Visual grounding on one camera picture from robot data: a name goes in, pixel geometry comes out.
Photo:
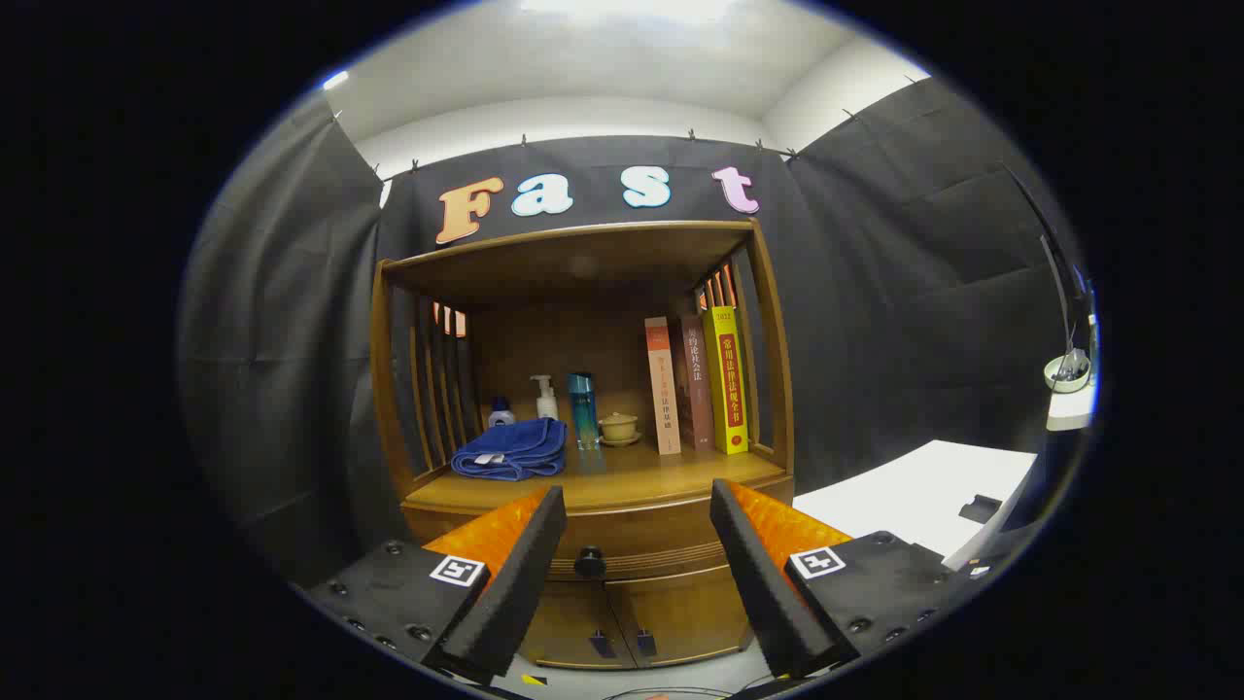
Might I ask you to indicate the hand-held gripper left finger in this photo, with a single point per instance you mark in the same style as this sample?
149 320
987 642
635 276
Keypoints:
515 593

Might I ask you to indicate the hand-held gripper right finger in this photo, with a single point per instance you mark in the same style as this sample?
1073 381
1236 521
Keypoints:
768 603

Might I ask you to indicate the wooden drawer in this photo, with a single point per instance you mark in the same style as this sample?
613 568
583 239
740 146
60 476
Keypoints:
641 535

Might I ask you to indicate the wooden cabinet door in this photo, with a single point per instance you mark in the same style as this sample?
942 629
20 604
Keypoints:
569 622
690 612

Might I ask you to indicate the wooden countertop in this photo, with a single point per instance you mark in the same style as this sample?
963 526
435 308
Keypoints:
622 476

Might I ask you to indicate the wooden cabinet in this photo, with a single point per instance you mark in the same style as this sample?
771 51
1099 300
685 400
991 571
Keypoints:
583 262

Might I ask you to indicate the blue folded towel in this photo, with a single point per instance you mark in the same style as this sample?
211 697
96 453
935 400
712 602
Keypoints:
515 447

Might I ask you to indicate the white table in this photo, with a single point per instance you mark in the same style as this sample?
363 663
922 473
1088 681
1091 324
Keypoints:
904 496

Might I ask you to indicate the small white bottle blue cap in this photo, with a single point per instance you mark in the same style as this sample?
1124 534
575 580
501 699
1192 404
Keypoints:
501 416

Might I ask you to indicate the white pump bottle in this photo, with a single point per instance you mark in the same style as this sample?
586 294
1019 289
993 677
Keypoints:
546 403

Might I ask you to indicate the tall blue bottle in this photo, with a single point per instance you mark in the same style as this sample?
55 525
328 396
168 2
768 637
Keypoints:
584 413

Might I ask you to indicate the yellow lidded teacup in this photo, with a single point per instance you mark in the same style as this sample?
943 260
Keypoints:
619 428

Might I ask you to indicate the yellow book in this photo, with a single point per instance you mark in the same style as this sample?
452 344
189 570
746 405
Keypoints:
727 389

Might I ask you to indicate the brown book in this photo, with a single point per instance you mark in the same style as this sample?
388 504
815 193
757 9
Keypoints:
696 389

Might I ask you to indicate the orange and white book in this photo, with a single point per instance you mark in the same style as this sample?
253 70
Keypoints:
664 399

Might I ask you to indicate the small black object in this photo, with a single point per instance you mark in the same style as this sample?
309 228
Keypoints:
980 508

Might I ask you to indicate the white box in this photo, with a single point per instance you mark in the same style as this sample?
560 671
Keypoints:
1069 413

